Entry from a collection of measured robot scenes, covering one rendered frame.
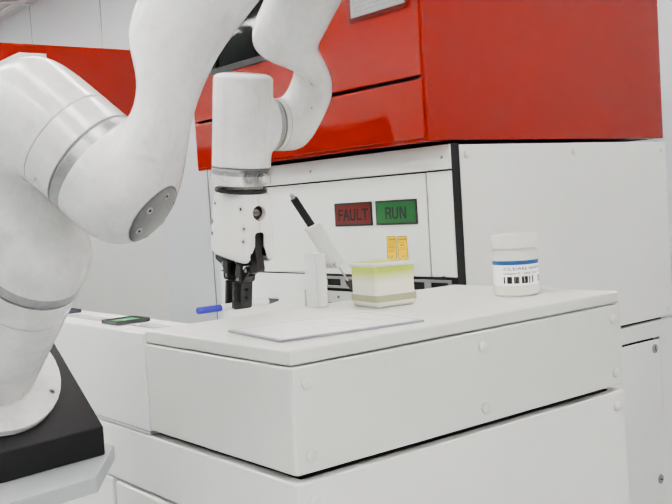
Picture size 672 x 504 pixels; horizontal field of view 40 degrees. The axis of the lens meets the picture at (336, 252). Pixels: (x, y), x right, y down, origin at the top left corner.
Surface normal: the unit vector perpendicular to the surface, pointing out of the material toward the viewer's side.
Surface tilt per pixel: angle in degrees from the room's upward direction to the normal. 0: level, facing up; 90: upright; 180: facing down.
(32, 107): 76
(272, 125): 98
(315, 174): 90
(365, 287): 90
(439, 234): 90
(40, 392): 45
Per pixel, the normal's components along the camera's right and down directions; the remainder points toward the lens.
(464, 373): 0.62, 0.00
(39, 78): 0.19, -0.55
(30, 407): 0.48, -0.71
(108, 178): -0.05, 0.07
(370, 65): -0.78, 0.09
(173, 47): 0.36, 0.16
